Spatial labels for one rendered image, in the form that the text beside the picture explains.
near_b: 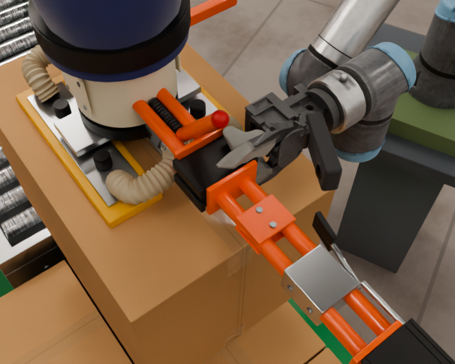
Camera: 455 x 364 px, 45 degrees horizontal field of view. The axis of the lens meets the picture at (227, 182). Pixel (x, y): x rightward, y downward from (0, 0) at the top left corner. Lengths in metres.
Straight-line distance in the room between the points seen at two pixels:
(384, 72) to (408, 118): 0.63
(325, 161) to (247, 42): 2.19
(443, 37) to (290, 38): 1.58
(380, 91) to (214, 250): 0.35
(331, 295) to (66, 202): 0.46
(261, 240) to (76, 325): 0.84
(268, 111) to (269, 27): 2.22
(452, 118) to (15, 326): 1.23
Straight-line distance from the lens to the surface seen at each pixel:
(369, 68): 0.88
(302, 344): 1.41
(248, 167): 0.75
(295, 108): 0.85
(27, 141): 1.03
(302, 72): 1.04
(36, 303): 1.52
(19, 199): 1.72
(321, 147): 0.78
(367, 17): 1.02
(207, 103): 1.00
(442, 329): 2.13
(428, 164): 1.50
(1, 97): 1.12
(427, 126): 1.51
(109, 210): 0.89
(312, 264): 0.69
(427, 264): 2.23
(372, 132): 0.96
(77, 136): 0.95
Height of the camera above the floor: 1.86
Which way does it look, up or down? 54 degrees down
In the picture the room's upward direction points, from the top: straight up
